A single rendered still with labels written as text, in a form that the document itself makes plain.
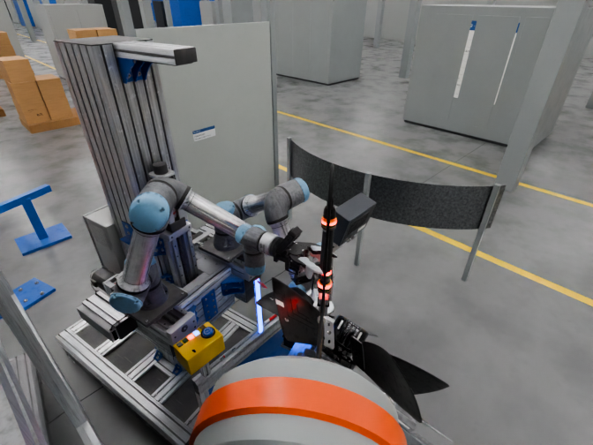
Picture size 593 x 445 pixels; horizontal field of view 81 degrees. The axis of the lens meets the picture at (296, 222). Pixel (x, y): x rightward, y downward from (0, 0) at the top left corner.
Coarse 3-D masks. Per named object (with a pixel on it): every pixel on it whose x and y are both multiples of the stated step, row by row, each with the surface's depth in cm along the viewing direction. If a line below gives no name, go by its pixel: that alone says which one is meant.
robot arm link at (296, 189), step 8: (288, 184) 151; (296, 184) 152; (304, 184) 154; (288, 192) 148; (296, 192) 150; (304, 192) 154; (240, 200) 183; (248, 200) 179; (256, 200) 172; (264, 200) 167; (296, 200) 151; (304, 200) 156; (240, 208) 181; (248, 208) 179; (256, 208) 175; (248, 216) 184
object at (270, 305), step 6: (294, 288) 145; (270, 294) 137; (300, 294) 139; (306, 294) 140; (258, 300) 132; (264, 300) 133; (270, 300) 133; (312, 300) 135; (264, 306) 130; (270, 306) 130; (276, 312) 128
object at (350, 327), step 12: (336, 324) 117; (348, 324) 114; (336, 336) 114; (348, 336) 113; (360, 336) 114; (324, 348) 114; (336, 348) 114; (348, 348) 113; (336, 360) 111; (348, 360) 112
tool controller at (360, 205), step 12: (348, 204) 183; (360, 204) 185; (372, 204) 187; (336, 216) 178; (348, 216) 176; (360, 216) 180; (336, 228) 181; (348, 228) 178; (360, 228) 193; (336, 240) 185; (348, 240) 184
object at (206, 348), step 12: (204, 324) 138; (204, 336) 133; (216, 336) 133; (180, 348) 129; (192, 348) 129; (204, 348) 129; (216, 348) 134; (180, 360) 131; (192, 360) 126; (204, 360) 131; (192, 372) 129
